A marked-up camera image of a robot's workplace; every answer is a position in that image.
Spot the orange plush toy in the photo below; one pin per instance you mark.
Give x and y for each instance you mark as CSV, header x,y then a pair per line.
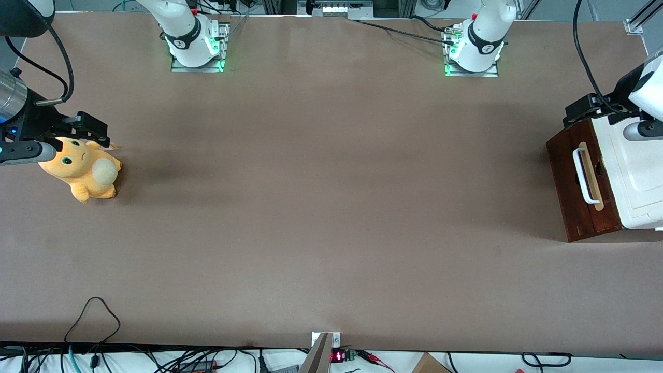
x,y
77,166

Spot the red display circuit board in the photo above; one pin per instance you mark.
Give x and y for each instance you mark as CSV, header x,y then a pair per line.
x,y
339,356

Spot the grey camera mount bar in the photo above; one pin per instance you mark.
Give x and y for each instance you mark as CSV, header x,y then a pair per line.
x,y
317,357

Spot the black power adapter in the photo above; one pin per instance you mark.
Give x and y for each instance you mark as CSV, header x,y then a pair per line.
x,y
199,366

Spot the white light bar device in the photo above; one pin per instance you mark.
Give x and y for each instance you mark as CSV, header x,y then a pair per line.
x,y
336,8

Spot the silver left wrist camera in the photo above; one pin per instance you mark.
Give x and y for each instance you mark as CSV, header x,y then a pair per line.
x,y
639,131

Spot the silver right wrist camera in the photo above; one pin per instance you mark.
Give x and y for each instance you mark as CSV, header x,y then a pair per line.
x,y
26,152

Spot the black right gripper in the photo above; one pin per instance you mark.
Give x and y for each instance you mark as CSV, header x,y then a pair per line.
x,y
37,118

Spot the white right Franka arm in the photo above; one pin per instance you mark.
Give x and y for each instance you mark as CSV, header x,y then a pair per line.
x,y
181,31

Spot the white-topped wooden cabinet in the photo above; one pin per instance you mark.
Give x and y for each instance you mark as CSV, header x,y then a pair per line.
x,y
637,176

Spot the aluminium extrusion frame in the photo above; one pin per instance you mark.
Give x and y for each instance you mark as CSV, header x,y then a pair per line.
x,y
638,20

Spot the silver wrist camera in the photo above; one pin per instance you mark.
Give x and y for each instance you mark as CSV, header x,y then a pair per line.
x,y
26,152
639,131

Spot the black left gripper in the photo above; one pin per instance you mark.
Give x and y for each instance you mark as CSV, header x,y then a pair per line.
x,y
617,94

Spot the cardboard box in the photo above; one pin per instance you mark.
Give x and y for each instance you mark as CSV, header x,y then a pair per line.
x,y
430,364

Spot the metal base plate right arm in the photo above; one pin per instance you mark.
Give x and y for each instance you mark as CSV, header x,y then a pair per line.
x,y
178,68

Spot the metal base plate left arm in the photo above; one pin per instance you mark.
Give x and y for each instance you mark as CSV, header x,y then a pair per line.
x,y
492,73

